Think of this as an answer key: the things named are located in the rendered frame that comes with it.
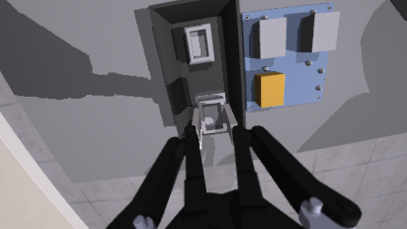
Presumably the yellow-orange block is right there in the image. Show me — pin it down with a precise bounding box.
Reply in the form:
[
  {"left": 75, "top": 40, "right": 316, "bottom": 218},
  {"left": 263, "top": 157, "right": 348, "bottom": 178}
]
[{"left": 255, "top": 71, "right": 285, "bottom": 108}]

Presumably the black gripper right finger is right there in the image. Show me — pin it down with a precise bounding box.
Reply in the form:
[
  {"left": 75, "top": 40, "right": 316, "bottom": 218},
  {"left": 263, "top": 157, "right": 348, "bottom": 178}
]
[{"left": 224, "top": 104, "right": 362, "bottom": 229}]

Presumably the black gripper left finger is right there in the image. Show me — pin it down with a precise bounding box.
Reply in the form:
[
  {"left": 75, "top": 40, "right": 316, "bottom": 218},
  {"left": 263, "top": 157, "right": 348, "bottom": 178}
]
[{"left": 106, "top": 108, "right": 210, "bottom": 229}]

